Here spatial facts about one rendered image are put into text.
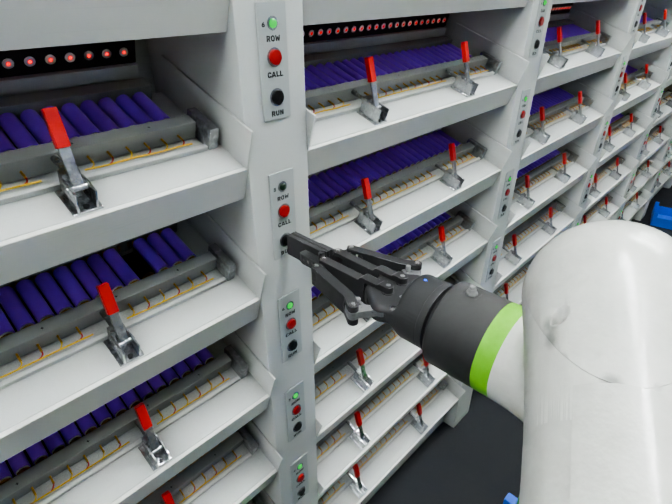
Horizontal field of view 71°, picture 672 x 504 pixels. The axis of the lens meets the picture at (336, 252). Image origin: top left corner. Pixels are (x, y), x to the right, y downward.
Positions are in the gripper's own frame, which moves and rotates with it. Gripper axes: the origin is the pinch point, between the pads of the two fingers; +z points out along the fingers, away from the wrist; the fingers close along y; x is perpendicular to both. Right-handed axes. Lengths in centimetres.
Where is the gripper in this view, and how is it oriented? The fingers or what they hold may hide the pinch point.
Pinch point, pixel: (309, 251)
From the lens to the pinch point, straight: 60.9
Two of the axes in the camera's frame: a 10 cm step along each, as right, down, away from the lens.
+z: -7.2, -3.5, 6.0
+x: 0.0, -8.6, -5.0
